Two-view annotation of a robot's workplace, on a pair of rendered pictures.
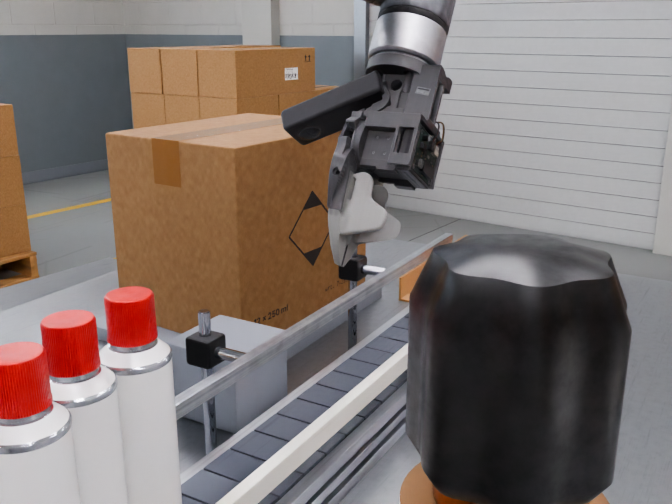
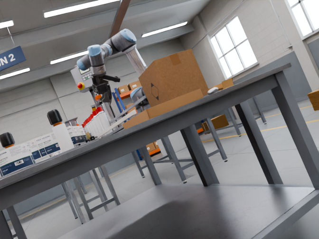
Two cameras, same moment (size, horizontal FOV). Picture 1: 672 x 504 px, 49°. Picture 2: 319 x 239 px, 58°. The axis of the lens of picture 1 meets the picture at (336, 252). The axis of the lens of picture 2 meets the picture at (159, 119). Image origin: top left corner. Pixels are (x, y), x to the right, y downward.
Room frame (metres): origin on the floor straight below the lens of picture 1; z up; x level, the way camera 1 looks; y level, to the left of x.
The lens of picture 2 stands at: (1.87, -1.34, 0.79)
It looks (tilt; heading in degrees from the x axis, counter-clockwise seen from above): 1 degrees up; 123
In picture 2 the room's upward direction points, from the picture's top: 23 degrees counter-clockwise
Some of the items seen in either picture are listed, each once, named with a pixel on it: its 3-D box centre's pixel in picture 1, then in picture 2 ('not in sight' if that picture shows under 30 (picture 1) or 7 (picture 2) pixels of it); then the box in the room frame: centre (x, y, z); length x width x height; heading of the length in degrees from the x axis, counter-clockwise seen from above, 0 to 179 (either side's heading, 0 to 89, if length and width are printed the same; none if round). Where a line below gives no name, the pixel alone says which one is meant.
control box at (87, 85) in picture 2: not in sight; (86, 77); (0.29, 0.34, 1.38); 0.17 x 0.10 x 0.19; 25
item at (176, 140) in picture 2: not in sight; (168, 130); (-2.43, 5.43, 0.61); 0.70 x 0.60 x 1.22; 155
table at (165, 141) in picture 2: not in sight; (168, 149); (-0.82, 2.65, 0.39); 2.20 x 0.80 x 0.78; 144
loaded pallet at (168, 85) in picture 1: (246, 141); not in sight; (4.67, 0.56, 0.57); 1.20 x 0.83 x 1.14; 146
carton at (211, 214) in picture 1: (245, 217); (172, 85); (1.08, 0.14, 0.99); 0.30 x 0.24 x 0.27; 145
